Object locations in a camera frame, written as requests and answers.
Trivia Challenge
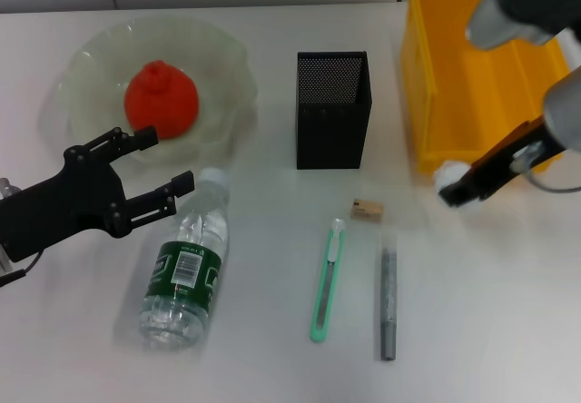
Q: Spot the translucent glass fruit plate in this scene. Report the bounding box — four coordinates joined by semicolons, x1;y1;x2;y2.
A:
43;15;261;166

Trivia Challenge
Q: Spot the green utility knife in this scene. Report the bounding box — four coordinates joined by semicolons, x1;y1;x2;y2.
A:
310;218;349;344

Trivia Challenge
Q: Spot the gripper cable with plug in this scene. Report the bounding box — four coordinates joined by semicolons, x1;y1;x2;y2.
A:
512;148;581;194
0;178;44;289

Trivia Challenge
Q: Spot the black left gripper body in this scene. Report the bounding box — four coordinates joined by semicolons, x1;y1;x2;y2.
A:
0;146;128;263

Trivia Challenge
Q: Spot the left gripper cable with plug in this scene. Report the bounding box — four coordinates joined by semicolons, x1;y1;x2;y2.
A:
0;178;44;289

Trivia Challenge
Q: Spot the right gripper cable with plug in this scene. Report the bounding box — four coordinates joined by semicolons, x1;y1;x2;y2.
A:
512;148;581;194

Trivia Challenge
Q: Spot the grey marker pen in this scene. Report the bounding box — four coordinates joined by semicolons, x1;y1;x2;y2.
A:
379;232;399;362

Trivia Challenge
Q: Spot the red-orange fruit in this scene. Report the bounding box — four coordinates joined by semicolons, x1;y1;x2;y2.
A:
123;59;200;140

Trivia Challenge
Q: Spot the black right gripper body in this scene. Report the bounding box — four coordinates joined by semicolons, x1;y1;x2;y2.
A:
471;119;566;198

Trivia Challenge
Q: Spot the water bottle green label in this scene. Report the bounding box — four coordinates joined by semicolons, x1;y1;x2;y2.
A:
137;167;231;350

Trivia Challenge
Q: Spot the yellow plastic bin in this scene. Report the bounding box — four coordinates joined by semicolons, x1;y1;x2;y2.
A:
399;0;574;175

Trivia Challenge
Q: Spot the black mesh pen holder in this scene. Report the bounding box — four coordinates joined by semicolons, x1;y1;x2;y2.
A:
295;50;373;171

